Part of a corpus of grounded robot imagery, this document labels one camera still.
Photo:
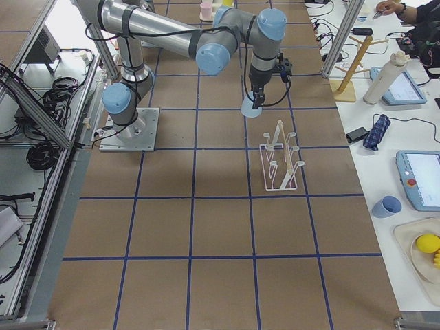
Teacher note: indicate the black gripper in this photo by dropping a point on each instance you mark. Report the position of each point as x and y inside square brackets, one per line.
[258, 79]

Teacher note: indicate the light blue plastic cup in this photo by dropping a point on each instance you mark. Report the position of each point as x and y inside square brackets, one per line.
[247, 109]

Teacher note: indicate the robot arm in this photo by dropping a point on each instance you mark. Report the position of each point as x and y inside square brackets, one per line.
[211, 49]

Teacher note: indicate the pink plastic cup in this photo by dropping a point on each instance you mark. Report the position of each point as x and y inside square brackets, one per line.
[205, 11]

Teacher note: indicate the blue cup on side table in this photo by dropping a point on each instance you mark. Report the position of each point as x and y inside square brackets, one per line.
[386, 207]

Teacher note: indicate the wooden mug tree stand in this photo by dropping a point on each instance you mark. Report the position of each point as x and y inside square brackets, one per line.
[344, 90]

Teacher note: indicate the black power adapter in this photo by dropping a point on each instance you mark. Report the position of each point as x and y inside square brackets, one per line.
[356, 135]

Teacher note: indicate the blue plaid folded umbrella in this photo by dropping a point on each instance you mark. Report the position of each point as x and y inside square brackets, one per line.
[376, 134]

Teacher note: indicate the blue teach pendant far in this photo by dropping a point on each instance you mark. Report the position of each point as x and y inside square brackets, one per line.
[404, 91]

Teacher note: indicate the blue teach pendant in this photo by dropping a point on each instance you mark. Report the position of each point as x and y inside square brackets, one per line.
[404, 91]
[419, 174]

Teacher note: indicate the person at side table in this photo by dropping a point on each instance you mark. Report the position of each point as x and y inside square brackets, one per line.
[422, 41]

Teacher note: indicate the blue teach pendant near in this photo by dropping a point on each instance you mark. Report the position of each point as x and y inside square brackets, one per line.
[419, 174]

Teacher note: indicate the yellow toy fruit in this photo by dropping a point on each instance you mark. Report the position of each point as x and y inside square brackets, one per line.
[428, 243]

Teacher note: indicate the beige tray with plate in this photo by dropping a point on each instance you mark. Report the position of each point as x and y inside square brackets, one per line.
[423, 263]

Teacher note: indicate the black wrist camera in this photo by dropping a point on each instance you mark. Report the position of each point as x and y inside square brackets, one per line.
[285, 67]

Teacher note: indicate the white wire cup rack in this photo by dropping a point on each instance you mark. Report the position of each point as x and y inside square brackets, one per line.
[279, 160]

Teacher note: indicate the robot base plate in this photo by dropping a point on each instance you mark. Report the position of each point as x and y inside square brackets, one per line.
[139, 136]

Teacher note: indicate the aluminium frame post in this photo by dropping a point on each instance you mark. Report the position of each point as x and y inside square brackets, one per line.
[347, 22]

